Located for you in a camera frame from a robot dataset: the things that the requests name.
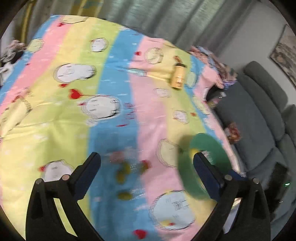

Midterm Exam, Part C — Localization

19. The green plastic bowl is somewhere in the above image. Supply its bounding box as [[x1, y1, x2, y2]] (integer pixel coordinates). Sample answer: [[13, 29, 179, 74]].
[[178, 133, 232, 201]]

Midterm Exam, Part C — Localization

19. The framed wall picture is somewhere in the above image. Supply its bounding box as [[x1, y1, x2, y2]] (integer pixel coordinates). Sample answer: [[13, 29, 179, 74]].
[[270, 25, 296, 87]]

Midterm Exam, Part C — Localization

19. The colourful striped cartoon tablecloth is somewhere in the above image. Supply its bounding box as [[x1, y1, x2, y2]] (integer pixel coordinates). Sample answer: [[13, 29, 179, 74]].
[[1, 15, 239, 240]]

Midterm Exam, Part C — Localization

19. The grey sofa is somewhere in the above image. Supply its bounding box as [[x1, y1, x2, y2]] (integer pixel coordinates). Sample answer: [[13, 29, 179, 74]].
[[214, 61, 295, 240]]

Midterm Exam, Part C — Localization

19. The small green fruit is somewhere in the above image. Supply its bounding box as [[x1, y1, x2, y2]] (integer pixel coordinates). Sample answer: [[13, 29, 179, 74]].
[[117, 191, 133, 201]]

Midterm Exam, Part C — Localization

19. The yellow thermos bottle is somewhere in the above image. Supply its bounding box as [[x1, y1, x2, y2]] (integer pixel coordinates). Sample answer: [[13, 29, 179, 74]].
[[170, 55, 187, 89]]

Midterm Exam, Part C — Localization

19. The red snack packet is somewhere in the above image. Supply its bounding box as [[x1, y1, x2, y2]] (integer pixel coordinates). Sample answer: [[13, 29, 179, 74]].
[[224, 123, 241, 145]]

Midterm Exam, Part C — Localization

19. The red tomato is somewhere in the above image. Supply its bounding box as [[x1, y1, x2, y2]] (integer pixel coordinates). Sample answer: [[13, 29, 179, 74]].
[[139, 160, 151, 175]]

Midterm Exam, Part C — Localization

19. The grey-green curtain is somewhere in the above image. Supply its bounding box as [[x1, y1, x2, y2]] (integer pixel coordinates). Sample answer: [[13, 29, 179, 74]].
[[21, 0, 255, 54]]

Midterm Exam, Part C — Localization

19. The pile of folded clothes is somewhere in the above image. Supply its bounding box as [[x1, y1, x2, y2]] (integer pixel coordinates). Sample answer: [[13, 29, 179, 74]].
[[189, 46, 238, 89]]

